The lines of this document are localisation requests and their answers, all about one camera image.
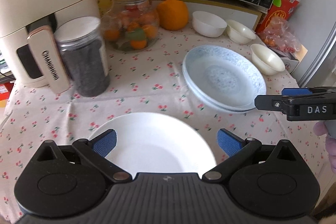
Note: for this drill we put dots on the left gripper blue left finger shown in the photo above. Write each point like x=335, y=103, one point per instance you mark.
x=92, y=153

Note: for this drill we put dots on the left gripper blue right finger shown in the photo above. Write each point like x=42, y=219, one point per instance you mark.
x=239, y=152

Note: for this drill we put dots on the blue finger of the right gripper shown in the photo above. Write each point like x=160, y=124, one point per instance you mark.
x=296, y=92

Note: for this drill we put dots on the plain white plate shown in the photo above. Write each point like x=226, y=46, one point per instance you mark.
x=157, y=143

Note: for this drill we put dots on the blue patterned plate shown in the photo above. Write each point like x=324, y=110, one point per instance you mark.
x=206, y=101
x=224, y=76

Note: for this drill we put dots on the right hand purple glove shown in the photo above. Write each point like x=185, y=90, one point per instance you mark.
x=328, y=128

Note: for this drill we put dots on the white printed box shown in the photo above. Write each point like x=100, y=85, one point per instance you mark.
x=292, y=60

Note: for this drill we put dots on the cream bowl near right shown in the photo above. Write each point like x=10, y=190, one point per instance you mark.
x=266, y=60

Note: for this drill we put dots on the cream bowl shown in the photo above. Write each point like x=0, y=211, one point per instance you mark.
x=266, y=60
x=239, y=33

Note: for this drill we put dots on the plastic bag of snacks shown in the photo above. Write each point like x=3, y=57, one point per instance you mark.
x=280, y=36

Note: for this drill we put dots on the silver refrigerator door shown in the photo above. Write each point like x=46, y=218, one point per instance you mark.
x=323, y=65

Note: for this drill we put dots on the cream bowl middle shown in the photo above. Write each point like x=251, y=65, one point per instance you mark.
x=239, y=33

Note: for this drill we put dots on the red cardboard box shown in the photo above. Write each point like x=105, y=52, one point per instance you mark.
x=279, y=8

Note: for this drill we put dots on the cherry print tablecloth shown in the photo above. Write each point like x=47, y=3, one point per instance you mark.
x=146, y=81

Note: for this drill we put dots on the white bowl far left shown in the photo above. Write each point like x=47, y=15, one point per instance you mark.
x=208, y=24

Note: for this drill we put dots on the dark filled plastic jar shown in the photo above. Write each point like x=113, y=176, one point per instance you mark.
x=83, y=52

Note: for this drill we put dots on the glass jar of small oranges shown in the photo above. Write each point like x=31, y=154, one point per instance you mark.
x=130, y=25

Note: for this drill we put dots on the orange on table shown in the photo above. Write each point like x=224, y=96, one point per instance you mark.
x=173, y=14

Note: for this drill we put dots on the white air fryer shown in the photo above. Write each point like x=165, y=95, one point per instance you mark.
x=27, y=38

